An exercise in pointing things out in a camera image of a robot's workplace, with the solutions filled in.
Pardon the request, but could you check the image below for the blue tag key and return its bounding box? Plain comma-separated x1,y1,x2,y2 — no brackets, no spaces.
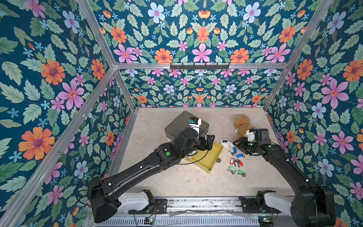
229,147,237,156
236,154,248,159

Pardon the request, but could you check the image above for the yellow drawer cabinet base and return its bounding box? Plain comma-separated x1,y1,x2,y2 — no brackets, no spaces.
184,142,224,174

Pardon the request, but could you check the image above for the green tag key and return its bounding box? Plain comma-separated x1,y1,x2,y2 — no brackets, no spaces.
237,170,246,177
227,166,236,175

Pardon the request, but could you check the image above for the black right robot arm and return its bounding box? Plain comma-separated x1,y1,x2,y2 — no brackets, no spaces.
233,129,336,227

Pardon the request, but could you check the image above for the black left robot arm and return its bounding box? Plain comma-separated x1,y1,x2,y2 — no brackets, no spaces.
88,128,215,223

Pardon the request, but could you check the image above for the grey top drawer cabinet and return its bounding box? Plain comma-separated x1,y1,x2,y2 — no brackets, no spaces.
164,111,209,141

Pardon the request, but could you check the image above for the brown teddy bear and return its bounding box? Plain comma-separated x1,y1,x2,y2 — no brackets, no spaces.
234,115,254,140

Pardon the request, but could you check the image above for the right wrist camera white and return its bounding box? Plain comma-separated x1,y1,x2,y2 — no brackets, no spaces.
245,129,256,142

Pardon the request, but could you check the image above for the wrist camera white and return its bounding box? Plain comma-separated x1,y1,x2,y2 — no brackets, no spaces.
245,129,256,142
189,117,202,134

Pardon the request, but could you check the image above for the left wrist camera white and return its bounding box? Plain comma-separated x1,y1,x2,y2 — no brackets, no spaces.
189,117,202,134

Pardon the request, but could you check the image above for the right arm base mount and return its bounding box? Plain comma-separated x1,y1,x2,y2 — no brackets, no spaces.
239,190,295,216

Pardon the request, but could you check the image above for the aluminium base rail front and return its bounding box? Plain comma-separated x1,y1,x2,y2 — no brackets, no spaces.
84,196,298,227

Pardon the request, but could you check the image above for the black wall hook rail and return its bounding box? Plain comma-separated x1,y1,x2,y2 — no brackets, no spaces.
169,63,230,71

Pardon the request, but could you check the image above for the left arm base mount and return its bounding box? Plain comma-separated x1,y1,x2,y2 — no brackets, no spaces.
118,190,168,215

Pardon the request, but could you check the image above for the aluminium frame left floor rail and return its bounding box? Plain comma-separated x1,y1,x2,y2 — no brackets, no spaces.
109,108,140,176

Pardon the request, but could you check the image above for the aluminium frame right rear post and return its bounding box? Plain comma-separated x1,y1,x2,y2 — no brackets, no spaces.
264,0,334,112

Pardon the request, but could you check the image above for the aluminium frame post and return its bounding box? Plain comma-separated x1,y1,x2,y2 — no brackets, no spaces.
264,0,334,112
78,0,136,113

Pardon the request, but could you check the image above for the aluminium frame left rear post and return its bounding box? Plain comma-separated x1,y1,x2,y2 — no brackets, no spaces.
78,0,136,113

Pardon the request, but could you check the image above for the aluminium frame left top beam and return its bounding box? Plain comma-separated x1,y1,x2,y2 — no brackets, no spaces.
1,67,116,227

